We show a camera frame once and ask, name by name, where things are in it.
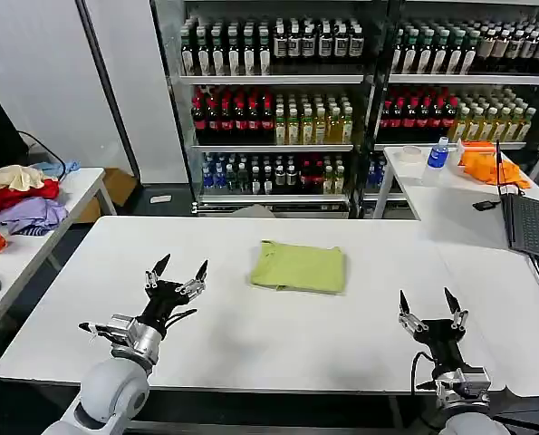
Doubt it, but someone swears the large white folding table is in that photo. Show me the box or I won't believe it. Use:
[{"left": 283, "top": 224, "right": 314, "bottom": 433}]
[{"left": 0, "top": 216, "right": 539, "bottom": 400}]

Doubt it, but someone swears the red garment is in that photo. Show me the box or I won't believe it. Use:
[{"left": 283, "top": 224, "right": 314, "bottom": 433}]
[{"left": 0, "top": 179, "right": 61, "bottom": 218}]

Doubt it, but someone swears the bottle shelf with glass frame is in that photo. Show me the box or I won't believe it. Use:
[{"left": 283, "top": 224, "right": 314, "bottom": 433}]
[
  {"left": 149, "top": 0, "right": 381, "bottom": 219},
  {"left": 363, "top": 0, "right": 539, "bottom": 214}
]

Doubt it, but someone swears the light green t-shirt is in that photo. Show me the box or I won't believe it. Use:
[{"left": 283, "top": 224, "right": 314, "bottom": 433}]
[{"left": 248, "top": 239, "right": 348, "bottom": 297}]

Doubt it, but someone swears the brown cardboard box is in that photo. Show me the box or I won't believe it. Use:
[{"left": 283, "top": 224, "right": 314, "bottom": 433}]
[{"left": 75, "top": 167, "right": 139, "bottom": 225}]

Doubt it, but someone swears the orange cloth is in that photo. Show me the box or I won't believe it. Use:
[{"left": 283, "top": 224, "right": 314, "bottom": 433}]
[{"left": 457, "top": 140, "right": 532, "bottom": 189}]

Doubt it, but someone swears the grey chair back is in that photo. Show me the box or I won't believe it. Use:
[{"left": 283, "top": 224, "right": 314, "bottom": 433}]
[{"left": 232, "top": 204, "right": 274, "bottom": 218}]

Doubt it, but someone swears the white cup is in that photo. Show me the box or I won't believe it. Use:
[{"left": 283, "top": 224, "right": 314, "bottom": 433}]
[{"left": 447, "top": 140, "right": 466, "bottom": 169}]

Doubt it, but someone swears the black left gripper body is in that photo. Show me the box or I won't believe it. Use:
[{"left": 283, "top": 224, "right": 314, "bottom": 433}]
[{"left": 139, "top": 279, "right": 192, "bottom": 340}]

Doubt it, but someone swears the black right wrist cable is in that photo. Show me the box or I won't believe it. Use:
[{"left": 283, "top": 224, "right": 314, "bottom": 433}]
[{"left": 409, "top": 350, "right": 438, "bottom": 393}]

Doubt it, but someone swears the black monitor cable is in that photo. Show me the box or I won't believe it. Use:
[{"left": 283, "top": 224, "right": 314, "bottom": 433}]
[{"left": 17, "top": 130, "right": 67, "bottom": 182}]

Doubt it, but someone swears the purple garment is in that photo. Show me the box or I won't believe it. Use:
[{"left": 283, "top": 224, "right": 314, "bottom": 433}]
[{"left": 0, "top": 198, "right": 69, "bottom": 237}]

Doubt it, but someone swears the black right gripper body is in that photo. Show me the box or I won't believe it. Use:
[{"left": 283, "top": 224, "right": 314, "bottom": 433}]
[{"left": 412, "top": 318, "right": 473, "bottom": 377}]

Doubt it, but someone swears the blue label water bottle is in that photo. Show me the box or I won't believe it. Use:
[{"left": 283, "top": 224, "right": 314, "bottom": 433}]
[{"left": 425, "top": 136, "right": 451, "bottom": 182}]

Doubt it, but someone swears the white side table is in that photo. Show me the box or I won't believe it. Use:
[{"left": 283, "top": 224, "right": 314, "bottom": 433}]
[{"left": 0, "top": 167, "right": 117, "bottom": 348}]

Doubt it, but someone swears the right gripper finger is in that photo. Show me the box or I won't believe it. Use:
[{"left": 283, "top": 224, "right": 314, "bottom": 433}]
[
  {"left": 443, "top": 286, "right": 470, "bottom": 332},
  {"left": 397, "top": 290, "right": 429, "bottom": 335}
]

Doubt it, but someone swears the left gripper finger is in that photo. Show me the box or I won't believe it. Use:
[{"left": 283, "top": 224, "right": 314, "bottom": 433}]
[
  {"left": 175, "top": 259, "right": 209, "bottom": 301},
  {"left": 144, "top": 253, "right": 172, "bottom": 290}
]

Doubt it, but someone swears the black laptop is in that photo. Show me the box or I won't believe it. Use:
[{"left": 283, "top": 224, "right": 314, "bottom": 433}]
[{"left": 495, "top": 139, "right": 539, "bottom": 265}]

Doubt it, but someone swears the white desk with laptop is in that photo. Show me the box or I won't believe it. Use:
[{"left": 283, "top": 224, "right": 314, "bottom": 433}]
[{"left": 371, "top": 144, "right": 539, "bottom": 250}]

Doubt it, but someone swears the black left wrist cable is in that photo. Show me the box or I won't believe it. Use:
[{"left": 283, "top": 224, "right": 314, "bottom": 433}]
[{"left": 161, "top": 308, "right": 199, "bottom": 328}]

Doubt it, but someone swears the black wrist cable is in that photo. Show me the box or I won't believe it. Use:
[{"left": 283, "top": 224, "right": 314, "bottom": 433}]
[
  {"left": 409, "top": 350, "right": 438, "bottom": 393},
  {"left": 161, "top": 308, "right": 199, "bottom": 328}
]

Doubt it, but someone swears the light blue cloth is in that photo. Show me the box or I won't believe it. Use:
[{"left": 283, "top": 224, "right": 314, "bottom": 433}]
[{"left": 34, "top": 159, "right": 82, "bottom": 179}]

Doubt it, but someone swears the cream cloth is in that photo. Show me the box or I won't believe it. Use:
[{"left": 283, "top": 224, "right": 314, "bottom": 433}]
[{"left": 0, "top": 164, "right": 49, "bottom": 200}]

